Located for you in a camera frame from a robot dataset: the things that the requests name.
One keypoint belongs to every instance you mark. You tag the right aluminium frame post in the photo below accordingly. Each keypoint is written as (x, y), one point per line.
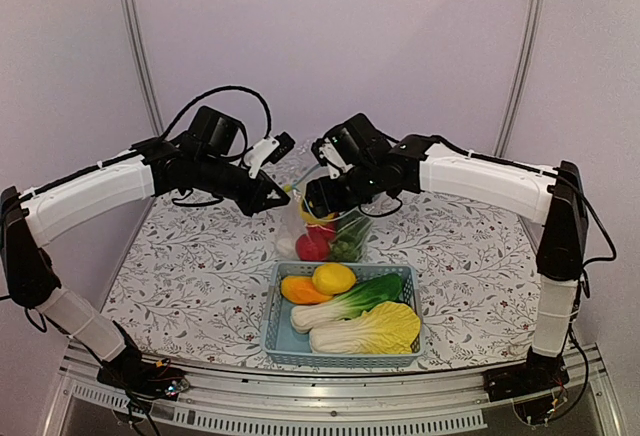
(525, 55)

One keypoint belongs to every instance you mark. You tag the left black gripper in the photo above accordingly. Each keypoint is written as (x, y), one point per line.
(257, 202)

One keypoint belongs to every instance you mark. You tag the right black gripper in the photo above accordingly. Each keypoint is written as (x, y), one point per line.
(323, 200)

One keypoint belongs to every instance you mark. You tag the light blue plastic basket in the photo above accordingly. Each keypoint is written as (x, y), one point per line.
(286, 346)

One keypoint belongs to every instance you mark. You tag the blue zipper clear bag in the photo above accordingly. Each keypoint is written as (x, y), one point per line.
(291, 223)

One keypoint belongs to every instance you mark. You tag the napa cabbage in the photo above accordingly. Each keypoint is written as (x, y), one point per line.
(388, 329)

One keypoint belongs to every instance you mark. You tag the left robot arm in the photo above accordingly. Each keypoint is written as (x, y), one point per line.
(33, 219)

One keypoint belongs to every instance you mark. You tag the pink zipper clear bag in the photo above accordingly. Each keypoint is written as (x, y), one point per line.
(303, 154)

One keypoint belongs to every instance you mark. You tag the green bok choy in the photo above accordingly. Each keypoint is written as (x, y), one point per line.
(363, 297)

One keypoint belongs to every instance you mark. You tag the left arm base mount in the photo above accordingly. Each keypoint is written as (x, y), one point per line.
(128, 371)

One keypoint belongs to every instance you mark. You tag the aluminium frame post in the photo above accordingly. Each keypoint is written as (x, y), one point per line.
(141, 65)
(525, 55)

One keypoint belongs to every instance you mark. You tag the yellow lemon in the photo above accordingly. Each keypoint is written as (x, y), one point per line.
(333, 278)
(312, 216)

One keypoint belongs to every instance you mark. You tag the green grapes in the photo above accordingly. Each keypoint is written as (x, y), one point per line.
(346, 250)

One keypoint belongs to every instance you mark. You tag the orange mango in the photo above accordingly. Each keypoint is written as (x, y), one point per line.
(300, 290)

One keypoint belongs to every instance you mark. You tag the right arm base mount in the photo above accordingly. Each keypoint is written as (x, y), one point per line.
(538, 387)

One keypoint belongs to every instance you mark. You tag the red bell pepper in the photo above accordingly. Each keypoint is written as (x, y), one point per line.
(326, 231)

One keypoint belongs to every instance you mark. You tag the left aluminium frame post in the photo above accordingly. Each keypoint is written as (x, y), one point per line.
(141, 65)

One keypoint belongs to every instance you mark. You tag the yellow lemon front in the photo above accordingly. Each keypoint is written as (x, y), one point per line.
(312, 216)

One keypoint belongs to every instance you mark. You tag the yellow lemon back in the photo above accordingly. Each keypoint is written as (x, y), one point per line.
(333, 278)

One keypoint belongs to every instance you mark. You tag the white radish with leaves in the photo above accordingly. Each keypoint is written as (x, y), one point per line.
(285, 246)

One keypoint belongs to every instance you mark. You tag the front aluminium rail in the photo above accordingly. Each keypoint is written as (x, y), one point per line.
(226, 400)

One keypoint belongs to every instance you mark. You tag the green bell pepper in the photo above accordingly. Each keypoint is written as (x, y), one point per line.
(353, 227)

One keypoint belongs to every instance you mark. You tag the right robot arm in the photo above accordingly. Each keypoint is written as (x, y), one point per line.
(549, 196)

